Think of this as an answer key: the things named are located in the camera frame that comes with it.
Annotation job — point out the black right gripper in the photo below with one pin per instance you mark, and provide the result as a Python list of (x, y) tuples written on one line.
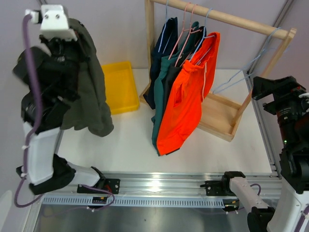
[(285, 89)]

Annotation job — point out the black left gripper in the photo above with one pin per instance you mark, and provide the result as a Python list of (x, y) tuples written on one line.
[(54, 43)]

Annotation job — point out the olive green shorts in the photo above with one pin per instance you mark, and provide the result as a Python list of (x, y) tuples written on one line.
[(91, 110)]

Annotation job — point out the orange mesh shorts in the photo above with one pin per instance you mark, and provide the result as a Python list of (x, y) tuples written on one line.
[(190, 88)]

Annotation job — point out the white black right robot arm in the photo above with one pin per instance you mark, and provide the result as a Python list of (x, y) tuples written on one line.
[(292, 211)]

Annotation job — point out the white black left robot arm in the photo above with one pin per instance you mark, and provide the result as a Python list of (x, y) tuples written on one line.
[(42, 114)]

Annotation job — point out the black shorts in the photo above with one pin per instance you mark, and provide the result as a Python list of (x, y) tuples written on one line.
[(172, 72)]

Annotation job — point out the pink hanger right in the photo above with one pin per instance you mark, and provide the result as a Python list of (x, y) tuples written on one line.
[(194, 27)]

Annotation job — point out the pink hanger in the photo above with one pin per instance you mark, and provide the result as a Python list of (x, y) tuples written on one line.
[(181, 36), (194, 27)]

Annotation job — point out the pink hanger left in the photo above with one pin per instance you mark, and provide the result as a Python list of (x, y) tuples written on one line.
[(181, 36)]

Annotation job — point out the teal green shorts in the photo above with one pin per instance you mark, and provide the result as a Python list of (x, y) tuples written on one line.
[(158, 94)]

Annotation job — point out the navy blue shorts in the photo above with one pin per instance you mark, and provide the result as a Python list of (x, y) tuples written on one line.
[(154, 73)]

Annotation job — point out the wooden clothes rack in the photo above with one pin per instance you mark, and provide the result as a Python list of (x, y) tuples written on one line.
[(221, 116)]

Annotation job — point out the yellow plastic tray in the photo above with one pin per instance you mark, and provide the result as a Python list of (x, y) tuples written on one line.
[(121, 91)]

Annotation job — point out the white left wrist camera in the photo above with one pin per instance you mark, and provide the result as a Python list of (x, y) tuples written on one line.
[(54, 22)]

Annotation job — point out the slotted grey cable duct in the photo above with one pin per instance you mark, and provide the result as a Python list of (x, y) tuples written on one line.
[(135, 201)]

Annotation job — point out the aluminium mounting rail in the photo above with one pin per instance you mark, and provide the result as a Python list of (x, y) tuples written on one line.
[(170, 185)]

